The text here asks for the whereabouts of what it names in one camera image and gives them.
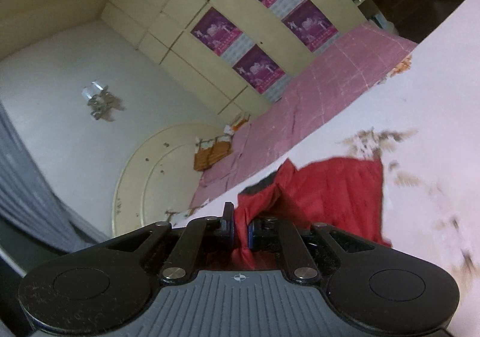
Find red quilted down jacket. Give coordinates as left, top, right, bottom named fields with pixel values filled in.
left=229, top=157, right=391, bottom=270

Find cream round headboard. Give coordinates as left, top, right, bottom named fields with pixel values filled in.
left=112, top=124, right=222, bottom=236

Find lower left purple poster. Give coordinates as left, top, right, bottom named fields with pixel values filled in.
left=233, top=45, right=291, bottom=103

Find grey curtain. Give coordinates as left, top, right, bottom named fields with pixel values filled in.
left=1, top=108, right=108, bottom=252

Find pink floral bed sheet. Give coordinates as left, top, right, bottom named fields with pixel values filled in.
left=193, top=0, right=479, bottom=336

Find upper left purple poster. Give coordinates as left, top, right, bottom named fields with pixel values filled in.
left=191, top=8, right=242, bottom=56

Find pink checkered bed cover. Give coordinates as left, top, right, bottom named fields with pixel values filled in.
left=190, top=23, right=416, bottom=208

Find cream built-in wardrobe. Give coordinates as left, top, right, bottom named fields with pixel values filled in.
left=102, top=0, right=386, bottom=121

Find lower right purple poster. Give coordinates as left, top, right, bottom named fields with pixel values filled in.
left=281, top=0, right=338, bottom=52

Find silver wall lamp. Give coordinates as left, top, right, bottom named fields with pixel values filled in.
left=81, top=81, right=124, bottom=121

